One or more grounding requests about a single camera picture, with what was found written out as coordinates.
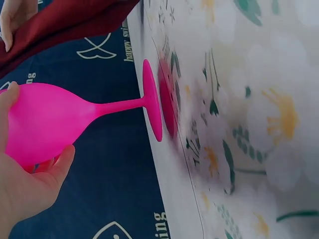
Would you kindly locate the person's right fingers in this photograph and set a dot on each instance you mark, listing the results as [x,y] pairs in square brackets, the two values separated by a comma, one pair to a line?
[8,37]

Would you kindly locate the person's right hand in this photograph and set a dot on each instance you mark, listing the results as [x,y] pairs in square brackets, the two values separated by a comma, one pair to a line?
[7,22]

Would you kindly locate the person's left hand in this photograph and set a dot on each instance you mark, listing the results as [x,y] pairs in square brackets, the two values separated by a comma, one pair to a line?
[22,194]

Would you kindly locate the pink plastic goblet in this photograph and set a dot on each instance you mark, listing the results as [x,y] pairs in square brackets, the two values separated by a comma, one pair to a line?
[49,119]

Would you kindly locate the dark red cloth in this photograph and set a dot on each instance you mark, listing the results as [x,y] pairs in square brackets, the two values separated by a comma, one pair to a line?
[64,22]

